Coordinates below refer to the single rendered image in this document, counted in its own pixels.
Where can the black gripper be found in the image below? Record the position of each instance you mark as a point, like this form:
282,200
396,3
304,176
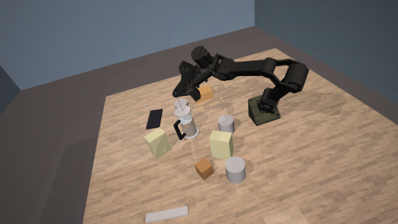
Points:
187,87

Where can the glass french press with black handle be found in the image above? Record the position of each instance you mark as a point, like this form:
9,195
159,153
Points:
186,122

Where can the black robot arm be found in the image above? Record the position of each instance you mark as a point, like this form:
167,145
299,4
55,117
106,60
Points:
228,69

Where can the grey cylinder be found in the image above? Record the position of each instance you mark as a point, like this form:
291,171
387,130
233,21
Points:
182,102
235,169
226,124

